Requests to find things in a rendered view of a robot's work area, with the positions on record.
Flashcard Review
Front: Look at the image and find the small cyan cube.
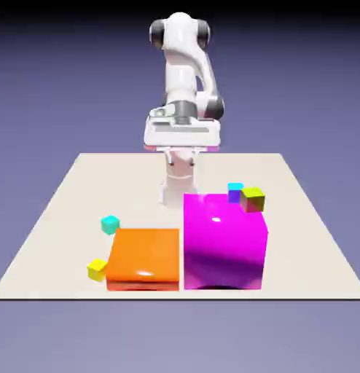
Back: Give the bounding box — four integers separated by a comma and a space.
227, 182, 245, 204
100, 215, 121, 236

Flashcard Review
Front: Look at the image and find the large magenta box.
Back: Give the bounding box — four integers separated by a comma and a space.
183, 192, 269, 291

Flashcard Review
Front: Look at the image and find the large orange box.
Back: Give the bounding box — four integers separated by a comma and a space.
106, 227, 181, 292

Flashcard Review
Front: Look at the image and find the small yellow cube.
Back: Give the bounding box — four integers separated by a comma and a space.
86, 258, 109, 283
240, 186, 266, 213

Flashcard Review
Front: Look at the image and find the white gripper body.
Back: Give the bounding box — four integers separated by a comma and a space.
143, 115, 222, 153

